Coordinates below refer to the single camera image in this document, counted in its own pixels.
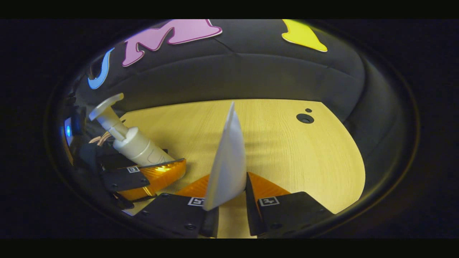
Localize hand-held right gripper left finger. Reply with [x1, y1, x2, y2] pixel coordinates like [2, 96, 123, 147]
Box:
[134, 175, 219, 239]

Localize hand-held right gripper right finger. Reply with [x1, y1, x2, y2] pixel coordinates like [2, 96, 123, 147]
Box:
[246, 172, 336, 237]

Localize white pump bottle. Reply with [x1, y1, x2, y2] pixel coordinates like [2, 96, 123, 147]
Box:
[89, 93, 176, 167]

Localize white squeeze tube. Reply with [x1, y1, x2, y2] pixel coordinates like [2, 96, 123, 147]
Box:
[203, 101, 248, 211]

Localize thin orange wires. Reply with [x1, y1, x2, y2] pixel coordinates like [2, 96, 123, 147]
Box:
[89, 131, 112, 145]

